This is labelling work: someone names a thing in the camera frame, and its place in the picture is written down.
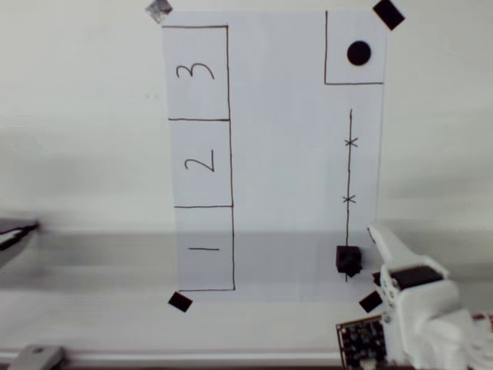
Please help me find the black cube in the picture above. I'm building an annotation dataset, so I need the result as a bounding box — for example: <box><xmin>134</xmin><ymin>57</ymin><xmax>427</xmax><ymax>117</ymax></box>
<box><xmin>335</xmin><ymin>245</ymin><xmax>365</xmax><ymax>278</ymax></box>

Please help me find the bare camera circuit board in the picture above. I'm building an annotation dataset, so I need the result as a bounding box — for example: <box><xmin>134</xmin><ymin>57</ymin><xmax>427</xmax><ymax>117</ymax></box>
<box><xmin>335</xmin><ymin>314</ymin><xmax>388</xmax><ymax>370</ymax></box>

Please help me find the grey metal clamp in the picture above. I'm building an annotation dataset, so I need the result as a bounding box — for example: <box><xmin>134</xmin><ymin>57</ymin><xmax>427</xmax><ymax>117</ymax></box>
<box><xmin>8</xmin><ymin>345</ymin><xmax>67</xmax><ymax>370</ymax></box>

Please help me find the white paper sheet with markings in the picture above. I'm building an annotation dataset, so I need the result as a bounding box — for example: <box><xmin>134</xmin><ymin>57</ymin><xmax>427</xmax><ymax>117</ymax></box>
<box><xmin>160</xmin><ymin>10</ymin><xmax>389</xmax><ymax>305</ymax></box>

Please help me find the grey tape piece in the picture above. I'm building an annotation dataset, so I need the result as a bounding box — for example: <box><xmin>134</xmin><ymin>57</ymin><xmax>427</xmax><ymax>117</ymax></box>
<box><xmin>145</xmin><ymin>0</ymin><xmax>173</xmax><ymax>25</ymax></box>

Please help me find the black tape piece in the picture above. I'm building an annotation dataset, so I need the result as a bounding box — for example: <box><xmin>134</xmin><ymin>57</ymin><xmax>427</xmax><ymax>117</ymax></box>
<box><xmin>372</xmin><ymin>0</ymin><xmax>406</xmax><ymax>31</ymax></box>
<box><xmin>357</xmin><ymin>291</ymin><xmax>384</xmax><ymax>314</ymax></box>
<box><xmin>167</xmin><ymin>291</ymin><xmax>193</xmax><ymax>313</ymax></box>

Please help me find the black round disc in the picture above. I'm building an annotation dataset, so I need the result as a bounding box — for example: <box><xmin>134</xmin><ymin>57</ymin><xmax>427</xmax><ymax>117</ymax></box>
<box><xmin>346</xmin><ymin>40</ymin><xmax>372</xmax><ymax>66</ymax></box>

